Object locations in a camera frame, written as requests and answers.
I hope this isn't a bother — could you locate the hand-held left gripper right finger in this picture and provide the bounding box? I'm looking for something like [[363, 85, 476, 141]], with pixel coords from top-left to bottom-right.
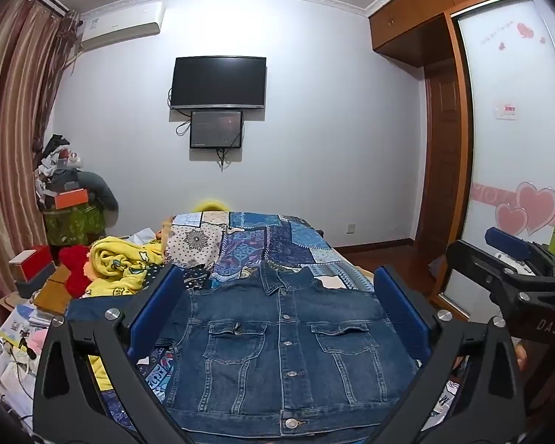
[[365, 265, 529, 444]]

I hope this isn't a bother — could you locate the red and white box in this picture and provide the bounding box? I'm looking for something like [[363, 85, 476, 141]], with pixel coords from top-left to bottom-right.
[[8, 243, 53, 283]]

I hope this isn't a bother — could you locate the navy patterned cloth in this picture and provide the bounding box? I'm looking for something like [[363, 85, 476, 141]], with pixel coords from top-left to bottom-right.
[[145, 263, 213, 290]]

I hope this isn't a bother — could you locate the brown cardboard box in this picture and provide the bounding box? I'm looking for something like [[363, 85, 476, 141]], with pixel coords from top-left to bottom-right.
[[33, 263, 73, 313]]

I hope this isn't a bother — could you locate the wooden overhead cabinet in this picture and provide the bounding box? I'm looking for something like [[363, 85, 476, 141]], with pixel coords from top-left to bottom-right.
[[369, 0, 535, 68]]

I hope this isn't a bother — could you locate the pile of mixed clothes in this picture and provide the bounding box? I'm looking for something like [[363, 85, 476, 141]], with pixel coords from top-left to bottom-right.
[[33, 134, 84, 195]]

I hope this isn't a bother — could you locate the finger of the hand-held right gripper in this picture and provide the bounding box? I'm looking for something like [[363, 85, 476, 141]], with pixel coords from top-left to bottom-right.
[[485, 227, 545, 265], [446, 239, 538, 306]]

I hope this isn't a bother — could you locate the white air conditioner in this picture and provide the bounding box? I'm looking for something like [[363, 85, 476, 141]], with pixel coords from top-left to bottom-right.
[[78, 2, 167, 53]]

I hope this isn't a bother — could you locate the blue patchwork quilt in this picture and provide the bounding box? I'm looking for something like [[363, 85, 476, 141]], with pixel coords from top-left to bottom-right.
[[165, 210, 375, 293]]

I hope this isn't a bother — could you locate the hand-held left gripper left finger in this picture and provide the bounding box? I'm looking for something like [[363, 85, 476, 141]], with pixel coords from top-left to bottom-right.
[[32, 263, 199, 444]]

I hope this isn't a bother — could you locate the grey box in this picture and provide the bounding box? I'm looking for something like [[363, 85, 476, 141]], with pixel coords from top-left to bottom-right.
[[16, 261, 57, 299]]

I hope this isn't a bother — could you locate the blue denim jacket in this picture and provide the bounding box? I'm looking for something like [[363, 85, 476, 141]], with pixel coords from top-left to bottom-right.
[[67, 261, 426, 444]]

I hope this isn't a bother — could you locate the person's right hand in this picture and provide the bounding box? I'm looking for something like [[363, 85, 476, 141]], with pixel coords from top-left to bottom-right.
[[513, 340, 531, 373]]

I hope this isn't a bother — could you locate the red plush toy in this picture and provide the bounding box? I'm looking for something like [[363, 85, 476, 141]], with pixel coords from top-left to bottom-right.
[[58, 245, 96, 299]]

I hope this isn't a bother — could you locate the brown wooden door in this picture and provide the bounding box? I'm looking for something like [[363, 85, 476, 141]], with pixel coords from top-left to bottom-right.
[[423, 67, 461, 247]]

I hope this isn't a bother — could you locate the white printed paper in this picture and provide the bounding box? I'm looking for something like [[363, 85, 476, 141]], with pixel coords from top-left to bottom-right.
[[432, 378, 459, 420]]

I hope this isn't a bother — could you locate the yellow plush toy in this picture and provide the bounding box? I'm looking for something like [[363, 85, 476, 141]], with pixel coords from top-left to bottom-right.
[[193, 198, 232, 214]]

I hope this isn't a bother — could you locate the yellow cartoon blanket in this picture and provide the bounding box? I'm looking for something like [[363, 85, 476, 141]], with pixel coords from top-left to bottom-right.
[[83, 236, 168, 391]]

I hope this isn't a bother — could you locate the black wall television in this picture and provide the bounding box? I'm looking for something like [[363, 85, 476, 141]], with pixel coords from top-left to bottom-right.
[[171, 56, 268, 111]]

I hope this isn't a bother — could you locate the pile of books and papers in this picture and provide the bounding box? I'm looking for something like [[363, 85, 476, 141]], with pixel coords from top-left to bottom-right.
[[0, 293, 53, 428]]

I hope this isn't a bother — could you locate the small black wall monitor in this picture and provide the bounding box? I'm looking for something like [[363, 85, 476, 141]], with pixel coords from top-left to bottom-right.
[[189, 109, 245, 150]]

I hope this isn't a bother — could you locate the orange box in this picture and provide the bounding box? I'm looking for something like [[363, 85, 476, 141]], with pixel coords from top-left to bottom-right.
[[54, 188, 90, 210]]

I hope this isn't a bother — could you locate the green patterned bag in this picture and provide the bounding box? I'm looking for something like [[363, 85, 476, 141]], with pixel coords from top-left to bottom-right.
[[43, 205, 107, 246]]

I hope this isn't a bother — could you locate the striped brown curtain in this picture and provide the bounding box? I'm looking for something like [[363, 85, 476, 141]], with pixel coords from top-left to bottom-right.
[[0, 0, 82, 334]]

